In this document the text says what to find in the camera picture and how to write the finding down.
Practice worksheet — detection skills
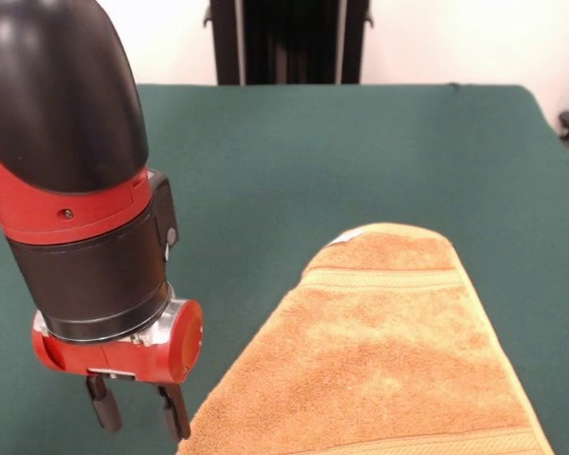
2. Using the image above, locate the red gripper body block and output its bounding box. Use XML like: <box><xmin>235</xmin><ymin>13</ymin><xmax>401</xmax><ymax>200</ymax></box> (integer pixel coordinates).
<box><xmin>31</xmin><ymin>298</ymin><xmax>204</xmax><ymax>385</ymax></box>

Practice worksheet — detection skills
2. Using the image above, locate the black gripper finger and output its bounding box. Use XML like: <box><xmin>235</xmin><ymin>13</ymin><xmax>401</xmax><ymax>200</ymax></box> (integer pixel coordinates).
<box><xmin>156</xmin><ymin>382</ymin><xmax>192</xmax><ymax>442</ymax></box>
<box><xmin>84</xmin><ymin>373</ymin><xmax>123</xmax><ymax>433</ymax></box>

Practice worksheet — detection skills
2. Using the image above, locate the tan terry towel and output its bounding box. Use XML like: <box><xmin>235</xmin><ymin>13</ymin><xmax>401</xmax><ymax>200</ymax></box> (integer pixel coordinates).
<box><xmin>177</xmin><ymin>222</ymin><xmax>556</xmax><ymax>455</ymax></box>

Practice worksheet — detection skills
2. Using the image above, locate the dark green table cloth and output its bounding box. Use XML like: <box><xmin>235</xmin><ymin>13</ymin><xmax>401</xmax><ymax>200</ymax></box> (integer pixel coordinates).
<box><xmin>0</xmin><ymin>83</ymin><xmax>569</xmax><ymax>455</ymax></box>

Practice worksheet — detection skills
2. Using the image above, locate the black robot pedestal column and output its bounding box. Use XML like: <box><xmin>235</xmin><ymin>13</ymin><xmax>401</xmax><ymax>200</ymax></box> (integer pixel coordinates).
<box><xmin>210</xmin><ymin>0</ymin><xmax>376</xmax><ymax>86</ymax></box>

